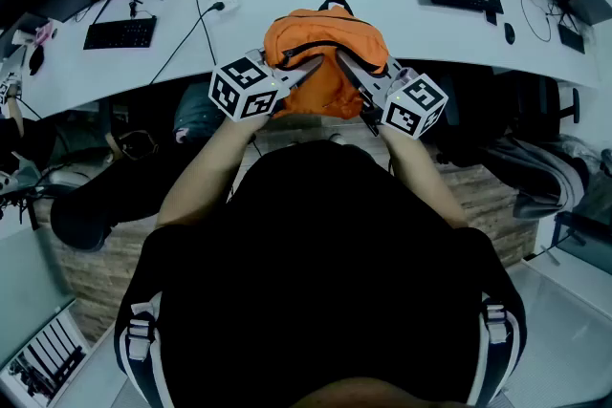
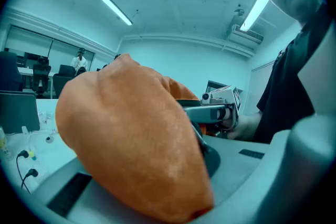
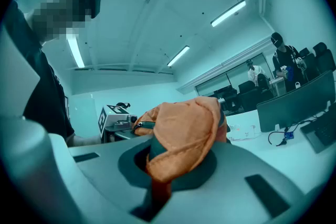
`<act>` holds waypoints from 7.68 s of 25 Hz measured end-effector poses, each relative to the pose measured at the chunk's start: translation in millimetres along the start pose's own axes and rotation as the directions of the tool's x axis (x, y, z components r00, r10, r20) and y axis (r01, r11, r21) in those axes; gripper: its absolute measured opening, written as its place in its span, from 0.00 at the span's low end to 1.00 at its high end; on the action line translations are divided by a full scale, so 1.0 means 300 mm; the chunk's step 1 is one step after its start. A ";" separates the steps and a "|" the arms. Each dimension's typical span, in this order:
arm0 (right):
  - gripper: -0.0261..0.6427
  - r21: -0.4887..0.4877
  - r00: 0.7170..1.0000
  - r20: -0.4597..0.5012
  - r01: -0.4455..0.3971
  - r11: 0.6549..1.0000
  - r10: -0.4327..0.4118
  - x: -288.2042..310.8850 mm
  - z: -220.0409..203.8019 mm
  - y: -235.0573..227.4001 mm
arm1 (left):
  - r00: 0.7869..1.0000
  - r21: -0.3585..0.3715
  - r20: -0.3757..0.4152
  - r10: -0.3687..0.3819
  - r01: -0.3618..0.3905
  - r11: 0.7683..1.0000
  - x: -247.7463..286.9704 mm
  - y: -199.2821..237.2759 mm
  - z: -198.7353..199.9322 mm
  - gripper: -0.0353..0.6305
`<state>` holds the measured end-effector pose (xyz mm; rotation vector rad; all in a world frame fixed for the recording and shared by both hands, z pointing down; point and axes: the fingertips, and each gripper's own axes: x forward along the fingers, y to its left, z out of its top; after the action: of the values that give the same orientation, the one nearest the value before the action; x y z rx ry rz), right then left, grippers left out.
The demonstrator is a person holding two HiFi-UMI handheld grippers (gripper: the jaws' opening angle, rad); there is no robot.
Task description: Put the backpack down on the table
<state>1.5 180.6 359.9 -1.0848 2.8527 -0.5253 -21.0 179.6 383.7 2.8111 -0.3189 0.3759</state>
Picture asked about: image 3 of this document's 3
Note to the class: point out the person's left forearm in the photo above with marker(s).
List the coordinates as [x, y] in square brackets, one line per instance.
[84, 140]

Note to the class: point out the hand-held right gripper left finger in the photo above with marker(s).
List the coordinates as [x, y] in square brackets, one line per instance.
[105, 178]

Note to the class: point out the black office chair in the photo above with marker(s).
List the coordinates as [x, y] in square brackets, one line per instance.
[249, 94]
[309, 63]
[324, 56]

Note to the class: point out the black keyboard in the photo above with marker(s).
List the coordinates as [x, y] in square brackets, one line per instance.
[328, 131]

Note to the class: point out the grey laptop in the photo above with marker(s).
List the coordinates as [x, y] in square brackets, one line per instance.
[308, 137]

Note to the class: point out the person's head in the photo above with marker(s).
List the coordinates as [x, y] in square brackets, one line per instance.
[57, 15]

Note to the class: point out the white bottle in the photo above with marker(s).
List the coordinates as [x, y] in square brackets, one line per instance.
[297, 85]

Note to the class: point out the person's black shirt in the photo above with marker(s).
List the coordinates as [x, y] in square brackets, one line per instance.
[50, 102]

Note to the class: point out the white paper box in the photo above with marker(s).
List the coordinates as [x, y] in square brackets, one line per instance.
[245, 133]

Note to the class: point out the black head-worn camera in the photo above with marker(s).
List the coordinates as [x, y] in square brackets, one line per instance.
[95, 5]

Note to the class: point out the long ceiling light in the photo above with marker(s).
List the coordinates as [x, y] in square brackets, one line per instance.
[228, 13]
[75, 51]
[178, 55]

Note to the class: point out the white background desk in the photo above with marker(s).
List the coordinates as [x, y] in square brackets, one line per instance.
[278, 85]

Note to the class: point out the blue small packet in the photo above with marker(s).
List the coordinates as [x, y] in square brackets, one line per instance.
[289, 136]

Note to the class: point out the glass partition window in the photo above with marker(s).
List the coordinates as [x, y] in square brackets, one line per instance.
[218, 84]

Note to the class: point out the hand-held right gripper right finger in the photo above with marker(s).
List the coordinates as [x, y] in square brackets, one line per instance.
[223, 199]

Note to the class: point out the orange backpack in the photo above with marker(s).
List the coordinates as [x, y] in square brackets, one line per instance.
[183, 133]

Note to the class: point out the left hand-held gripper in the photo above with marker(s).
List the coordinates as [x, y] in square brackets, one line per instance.
[113, 120]

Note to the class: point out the curved dark monitor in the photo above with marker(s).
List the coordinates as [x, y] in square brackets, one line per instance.
[296, 105]

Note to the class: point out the white table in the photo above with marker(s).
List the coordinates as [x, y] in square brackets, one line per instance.
[262, 162]

